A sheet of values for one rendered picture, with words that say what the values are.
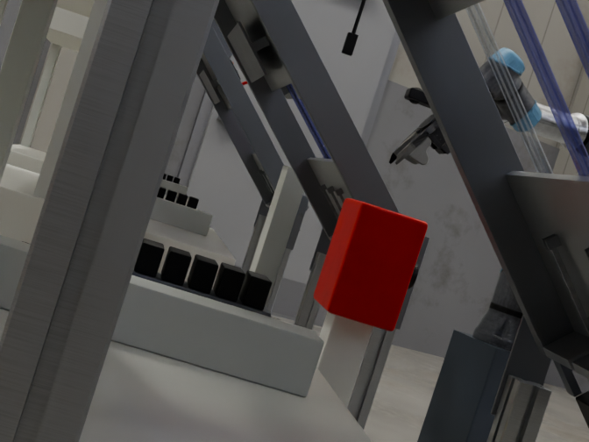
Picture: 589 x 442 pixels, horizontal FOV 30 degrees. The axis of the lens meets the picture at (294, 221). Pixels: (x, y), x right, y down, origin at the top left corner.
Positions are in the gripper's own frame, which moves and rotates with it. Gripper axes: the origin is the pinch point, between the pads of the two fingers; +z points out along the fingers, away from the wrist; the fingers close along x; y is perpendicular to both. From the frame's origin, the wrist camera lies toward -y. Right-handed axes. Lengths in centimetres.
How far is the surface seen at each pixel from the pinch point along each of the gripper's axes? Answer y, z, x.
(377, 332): 12, 31, -53
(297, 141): -15.7, 11.8, 19.0
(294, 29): -36, 6, -49
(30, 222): -43, 62, -49
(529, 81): 102, -177, 475
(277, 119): -22.7, 11.9, 18.9
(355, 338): 1, 35, -89
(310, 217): 59, -3, 422
